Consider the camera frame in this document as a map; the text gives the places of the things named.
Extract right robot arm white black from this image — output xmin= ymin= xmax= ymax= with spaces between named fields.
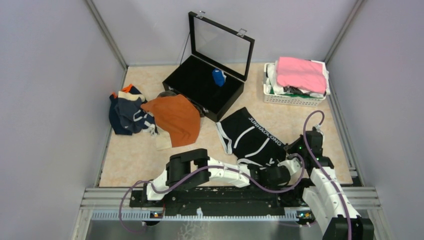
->
xmin=285 ymin=124 xmax=375 ymax=240

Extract olive grey underwear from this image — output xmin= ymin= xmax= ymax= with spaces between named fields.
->
xmin=157 ymin=90 xmax=178 ymax=98

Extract dark blue underwear cream waistband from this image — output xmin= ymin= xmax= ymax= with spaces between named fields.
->
xmin=115 ymin=91 xmax=157 ymax=136

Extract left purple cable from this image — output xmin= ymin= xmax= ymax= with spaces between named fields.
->
xmin=118 ymin=152 xmax=306 ymax=234

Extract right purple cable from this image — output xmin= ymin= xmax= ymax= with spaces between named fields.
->
xmin=302 ymin=110 xmax=353 ymax=240

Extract white plastic basket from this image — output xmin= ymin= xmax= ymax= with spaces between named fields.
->
xmin=262 ymin=60 xmax=331 ymax=107

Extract black display case glass lid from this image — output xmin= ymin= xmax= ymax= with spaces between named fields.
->
xmin=162 ymin=11 xmax=255 ymax=122

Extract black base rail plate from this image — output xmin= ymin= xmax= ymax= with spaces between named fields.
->
xmin=129 ymin=186 xmax=315 ymax=219

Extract black underwear white trim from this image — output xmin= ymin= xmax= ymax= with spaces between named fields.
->
xmin=215 ymin=107 xmax=287 ymax=167

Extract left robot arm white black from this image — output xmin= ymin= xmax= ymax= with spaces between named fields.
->
xmin=141 ymin=148 xmax=306 ymax=207

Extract white cloths in basket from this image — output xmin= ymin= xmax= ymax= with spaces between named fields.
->
xmin=265 ymin=60 xmax=330 ymax=99

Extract navy underwear orange waistband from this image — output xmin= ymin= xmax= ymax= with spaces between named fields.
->
xmin=108 ymin=92 xmax=135 ymax=136

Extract purple cable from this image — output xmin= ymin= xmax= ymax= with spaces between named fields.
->
xmin=118 ymin=152 xmax=306 ymax=234
xmin=302 ymin=110 xmax=353 ymax=240

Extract royal blue underwear white trim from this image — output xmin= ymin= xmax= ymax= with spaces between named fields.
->
xmin=212 ymin=68 xmax=227 ymax=87

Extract orange underwear cream waistband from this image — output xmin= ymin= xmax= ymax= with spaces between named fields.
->
xmin=141 ymin=94 xmax=201 ymax=150

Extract pink folded cloth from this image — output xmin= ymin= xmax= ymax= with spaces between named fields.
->
xmin=275 ymin=57 xmax=328 ymax=95

